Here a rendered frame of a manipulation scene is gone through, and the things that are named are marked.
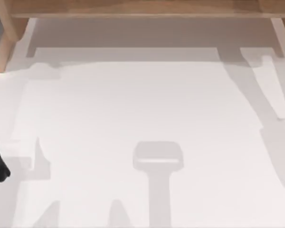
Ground wooden cupboard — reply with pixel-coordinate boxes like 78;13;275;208
0;0;285;73

